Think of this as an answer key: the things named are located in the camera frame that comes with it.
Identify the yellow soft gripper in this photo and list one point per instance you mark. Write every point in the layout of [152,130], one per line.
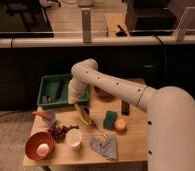
[73,100]

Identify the yellow banana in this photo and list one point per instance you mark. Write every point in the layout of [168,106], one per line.
[84,116]

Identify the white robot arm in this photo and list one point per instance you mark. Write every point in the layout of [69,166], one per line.
[170,114]

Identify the purple bowl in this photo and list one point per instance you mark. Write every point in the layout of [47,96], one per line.
[101,93]

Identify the red bowl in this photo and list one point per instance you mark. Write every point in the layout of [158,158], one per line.
[34,141]

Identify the green plastic tray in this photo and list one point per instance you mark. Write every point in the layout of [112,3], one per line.
[55,86]

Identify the small dark object in tray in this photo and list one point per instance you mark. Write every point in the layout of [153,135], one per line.
[46,99]

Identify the small grey blue cup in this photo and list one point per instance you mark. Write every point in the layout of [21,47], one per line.
[52,120]

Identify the gold fork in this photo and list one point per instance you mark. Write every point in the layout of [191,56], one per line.
[100,131]

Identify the dark grape bunch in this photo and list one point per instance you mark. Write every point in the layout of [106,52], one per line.
[59,133]

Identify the white cup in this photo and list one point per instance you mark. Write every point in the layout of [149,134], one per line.
[74,138]

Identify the green sponge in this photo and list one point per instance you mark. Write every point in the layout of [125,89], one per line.
[109,120]

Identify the red yellow apple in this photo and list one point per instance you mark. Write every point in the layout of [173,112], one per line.
[120,125]

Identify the blue cloth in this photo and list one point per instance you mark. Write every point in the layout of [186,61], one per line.
[108,148]

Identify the white egg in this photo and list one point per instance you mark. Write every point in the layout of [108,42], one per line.
[42,149]

